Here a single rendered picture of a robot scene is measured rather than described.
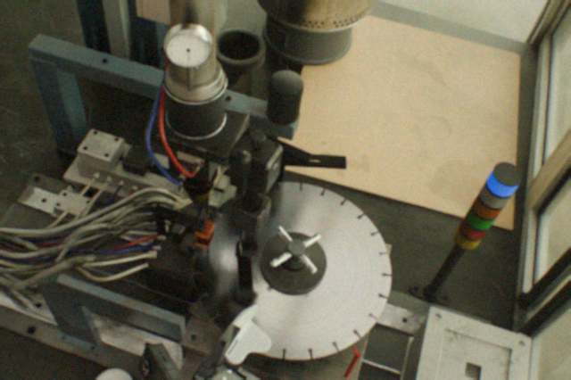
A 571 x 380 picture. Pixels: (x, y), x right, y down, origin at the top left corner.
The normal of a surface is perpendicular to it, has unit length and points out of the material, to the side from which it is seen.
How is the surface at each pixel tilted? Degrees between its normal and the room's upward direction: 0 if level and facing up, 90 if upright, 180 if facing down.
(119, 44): 90
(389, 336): 0
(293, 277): 5
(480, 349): 0
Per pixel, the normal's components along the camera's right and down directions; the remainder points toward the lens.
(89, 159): -0.30, 0.76
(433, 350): 0.10, -0.58
